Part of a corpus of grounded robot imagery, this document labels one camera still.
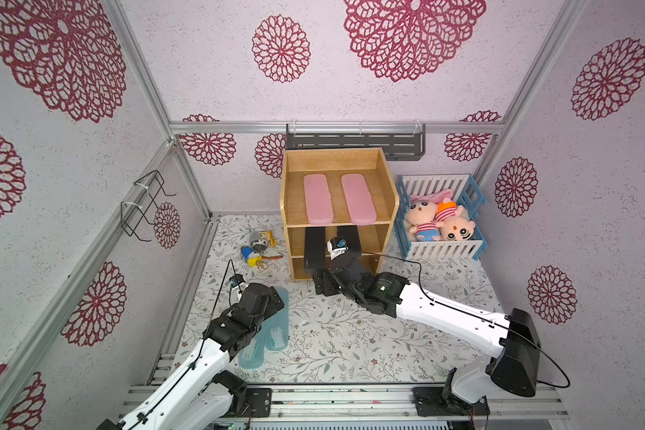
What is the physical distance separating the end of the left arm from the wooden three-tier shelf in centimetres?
23

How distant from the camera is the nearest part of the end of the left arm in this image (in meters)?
0.54

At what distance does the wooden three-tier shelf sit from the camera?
764 millimetres
